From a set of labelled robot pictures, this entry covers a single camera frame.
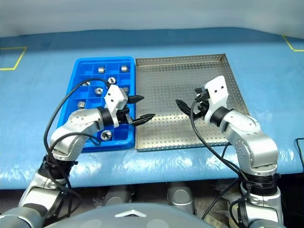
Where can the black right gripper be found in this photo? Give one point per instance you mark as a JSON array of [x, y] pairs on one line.
[[201, 107]]

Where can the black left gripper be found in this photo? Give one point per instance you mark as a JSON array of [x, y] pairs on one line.
[[122, 116]]

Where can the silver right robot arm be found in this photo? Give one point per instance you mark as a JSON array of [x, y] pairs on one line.
[[249, 133]]

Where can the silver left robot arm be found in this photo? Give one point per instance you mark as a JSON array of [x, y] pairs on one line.
[[80, 118]]

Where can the blue compartment tray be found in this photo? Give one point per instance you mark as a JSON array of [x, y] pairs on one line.
[[80, 70]]

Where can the perforated metal tray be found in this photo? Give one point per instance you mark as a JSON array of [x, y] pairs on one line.
[[166, 83]]

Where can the metal nut in bin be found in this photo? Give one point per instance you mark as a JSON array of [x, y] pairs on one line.
[[111, 80], [98, 90]]

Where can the grey rounded housing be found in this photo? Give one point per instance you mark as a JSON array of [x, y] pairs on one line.
[[180, 196], [117, 194]]

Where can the blue plastic table cover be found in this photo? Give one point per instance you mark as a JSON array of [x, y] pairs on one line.
[[35, 107]]

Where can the grey robot torso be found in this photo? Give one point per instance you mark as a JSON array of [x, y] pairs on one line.
[[130, 221]]

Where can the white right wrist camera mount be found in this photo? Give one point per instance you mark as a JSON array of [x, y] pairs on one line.
[[217, 92]]

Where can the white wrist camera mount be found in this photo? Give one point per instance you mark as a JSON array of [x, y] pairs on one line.
[[114, 97], [217, 92]]

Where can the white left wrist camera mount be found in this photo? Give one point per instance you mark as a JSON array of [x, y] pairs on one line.
[[114, 97]]

